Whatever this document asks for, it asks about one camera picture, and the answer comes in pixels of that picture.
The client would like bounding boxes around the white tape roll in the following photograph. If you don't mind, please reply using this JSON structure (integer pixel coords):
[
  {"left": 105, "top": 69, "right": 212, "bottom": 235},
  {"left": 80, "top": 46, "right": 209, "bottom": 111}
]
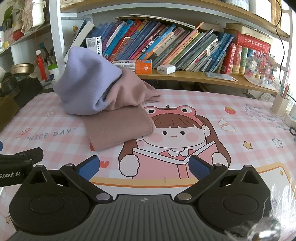
[{"left": 283, "top": 111, "right": 296, "bottom": 130}]

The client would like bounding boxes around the brown cloth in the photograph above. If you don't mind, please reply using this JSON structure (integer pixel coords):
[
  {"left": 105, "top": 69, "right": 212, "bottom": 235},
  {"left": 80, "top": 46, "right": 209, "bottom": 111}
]
[{"left": 0, "top": 95, "right": 21, "bottom": 132}]

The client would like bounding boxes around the woven basket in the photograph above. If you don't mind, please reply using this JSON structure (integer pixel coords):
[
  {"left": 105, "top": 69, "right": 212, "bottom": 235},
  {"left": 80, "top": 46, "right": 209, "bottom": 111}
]
[{"left": 270, "top": 0, "right": 289, "bottom": 28}]

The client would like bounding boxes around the dusty pink knit top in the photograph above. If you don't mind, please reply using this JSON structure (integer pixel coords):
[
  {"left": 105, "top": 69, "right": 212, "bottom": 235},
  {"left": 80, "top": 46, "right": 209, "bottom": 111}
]
[{"left": 82, "top": 68, "right": 162, "bottom": 152}]

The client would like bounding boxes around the pink checked printed desk mat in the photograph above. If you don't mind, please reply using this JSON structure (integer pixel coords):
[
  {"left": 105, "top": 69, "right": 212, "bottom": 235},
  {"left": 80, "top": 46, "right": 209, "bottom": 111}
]
[{"left": 0, "top": 88, "right": 296, "bottom": 241}]

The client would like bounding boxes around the row of colourful books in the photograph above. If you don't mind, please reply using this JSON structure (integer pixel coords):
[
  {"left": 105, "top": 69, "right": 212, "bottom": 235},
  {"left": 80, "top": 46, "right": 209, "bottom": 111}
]
[{"left": 102, "top": 19, "right": 255, "bottom": 76}]

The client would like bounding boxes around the white wooden bookshelf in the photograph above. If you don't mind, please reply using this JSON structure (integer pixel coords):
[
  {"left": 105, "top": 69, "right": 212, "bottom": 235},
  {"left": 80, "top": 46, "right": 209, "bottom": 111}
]
[{"left": 0, "top": 0, "right": 296, "bottom": 98}]

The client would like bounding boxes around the floral pink pouch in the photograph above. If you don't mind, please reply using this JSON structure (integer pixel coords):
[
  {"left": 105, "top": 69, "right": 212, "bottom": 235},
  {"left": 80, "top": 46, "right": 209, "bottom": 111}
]
[{"left": 21, "top": 2, "right": 35, "bottom": 33}]

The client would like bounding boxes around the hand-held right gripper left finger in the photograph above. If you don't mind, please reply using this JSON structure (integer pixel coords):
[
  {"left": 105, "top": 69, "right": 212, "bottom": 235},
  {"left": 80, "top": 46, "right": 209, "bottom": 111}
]
[{"left": 22, "top": 155, "right": 114, "bottom": 204}]

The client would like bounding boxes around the clear plastic wrap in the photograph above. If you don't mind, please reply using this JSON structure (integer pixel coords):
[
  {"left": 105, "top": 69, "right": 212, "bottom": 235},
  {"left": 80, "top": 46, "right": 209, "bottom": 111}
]
[{"left": 247, "top": 176, "right": 296, "bottom": 241}]

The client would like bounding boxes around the white container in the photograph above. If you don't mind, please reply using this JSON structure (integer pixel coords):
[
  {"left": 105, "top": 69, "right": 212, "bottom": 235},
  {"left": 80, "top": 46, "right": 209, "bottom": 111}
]
[{"left": 32, "top": 0, "right": 45, "bottom": 27}]

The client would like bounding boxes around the red white bottle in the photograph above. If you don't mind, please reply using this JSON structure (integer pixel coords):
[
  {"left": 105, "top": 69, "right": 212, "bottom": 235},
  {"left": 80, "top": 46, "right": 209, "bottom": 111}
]
[{"left": 36, "top": 49, "right": 48, "bottom": 80}]

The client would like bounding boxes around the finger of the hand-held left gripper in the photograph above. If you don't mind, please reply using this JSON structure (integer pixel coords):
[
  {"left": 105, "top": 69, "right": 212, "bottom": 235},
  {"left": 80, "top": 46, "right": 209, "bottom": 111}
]
[{"left": 0, "top": 148, "right": 43, "bottom": 163}]

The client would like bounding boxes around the lavender knit top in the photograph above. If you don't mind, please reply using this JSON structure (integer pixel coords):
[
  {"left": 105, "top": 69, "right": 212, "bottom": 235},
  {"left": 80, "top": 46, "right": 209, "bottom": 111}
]
[{"left": 53, "top": 46, "right": 123, "bottom": 116}]

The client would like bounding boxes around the black cable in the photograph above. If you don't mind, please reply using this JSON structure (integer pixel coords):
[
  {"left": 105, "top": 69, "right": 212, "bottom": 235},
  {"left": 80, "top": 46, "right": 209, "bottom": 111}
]
[{"left": 275, "top": 0, "right": 287, "bottom": 93}]

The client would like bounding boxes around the large red dictionary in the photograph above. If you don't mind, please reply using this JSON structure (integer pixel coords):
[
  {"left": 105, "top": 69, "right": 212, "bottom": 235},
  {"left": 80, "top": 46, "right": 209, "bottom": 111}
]
[{"left": 231, "top": 31, "right": 271, "bottom": 55}]

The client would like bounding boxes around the orange white toothpaste box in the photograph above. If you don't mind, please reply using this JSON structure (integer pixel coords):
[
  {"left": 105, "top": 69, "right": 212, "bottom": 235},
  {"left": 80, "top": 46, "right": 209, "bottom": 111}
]
[{"left": 112, "top": 60, "right": 152, "bottom": 75}]

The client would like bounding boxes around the face mask packet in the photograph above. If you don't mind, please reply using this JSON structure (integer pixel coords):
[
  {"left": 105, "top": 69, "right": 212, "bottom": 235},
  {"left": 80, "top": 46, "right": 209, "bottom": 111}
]
[{"left": 205, "top": 71, "right": 238, "bottom": 82}]

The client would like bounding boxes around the beige pen holder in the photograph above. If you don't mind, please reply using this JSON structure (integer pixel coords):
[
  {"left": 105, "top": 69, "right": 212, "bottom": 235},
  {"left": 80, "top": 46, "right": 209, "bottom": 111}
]
[{"left": 270, "top": 94, "right": 289, "bottom": 116}]

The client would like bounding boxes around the white charger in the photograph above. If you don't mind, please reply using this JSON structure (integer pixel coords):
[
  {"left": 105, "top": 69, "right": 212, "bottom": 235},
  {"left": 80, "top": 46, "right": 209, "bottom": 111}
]
[{"left": 157, "top": 65, "right": 176, "bottom": 75}]

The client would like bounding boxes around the gold round tin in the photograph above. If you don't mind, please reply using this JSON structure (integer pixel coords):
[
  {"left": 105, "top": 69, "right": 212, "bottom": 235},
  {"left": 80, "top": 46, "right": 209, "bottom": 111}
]
[{"left": 11, "top": 63, "right": 35, "bottom": 75}]

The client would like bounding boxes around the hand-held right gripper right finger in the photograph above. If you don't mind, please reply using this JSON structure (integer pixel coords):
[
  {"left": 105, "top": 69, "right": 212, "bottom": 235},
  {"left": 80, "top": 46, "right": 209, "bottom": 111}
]
[{"left": 174, "top": 155, "right": 266, "bottom": 204}]

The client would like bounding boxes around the white jar green lid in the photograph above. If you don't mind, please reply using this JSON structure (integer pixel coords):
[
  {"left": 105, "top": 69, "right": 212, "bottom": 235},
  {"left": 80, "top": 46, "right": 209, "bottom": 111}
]
[{"left": 47, "top": 64, "right": 60, "bottom": 84}]

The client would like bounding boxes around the white medicine box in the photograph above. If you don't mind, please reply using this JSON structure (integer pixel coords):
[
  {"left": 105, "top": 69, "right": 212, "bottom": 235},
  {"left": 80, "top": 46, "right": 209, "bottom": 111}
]
[{"left": 86, "top": 37, "right": 103, "bottom": 57}]

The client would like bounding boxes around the colourful flower ornament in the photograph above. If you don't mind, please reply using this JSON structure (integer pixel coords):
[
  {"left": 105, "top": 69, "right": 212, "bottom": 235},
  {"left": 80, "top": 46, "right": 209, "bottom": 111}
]
[{"left": 245, "top": 52, "right": 277, "bottom": 91}]

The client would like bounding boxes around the black box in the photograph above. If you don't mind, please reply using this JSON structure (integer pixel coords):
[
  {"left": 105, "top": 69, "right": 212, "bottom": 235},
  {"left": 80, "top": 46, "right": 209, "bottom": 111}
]
[{"left": 14, "top": 77, "right": 44, "bottom": 109}]

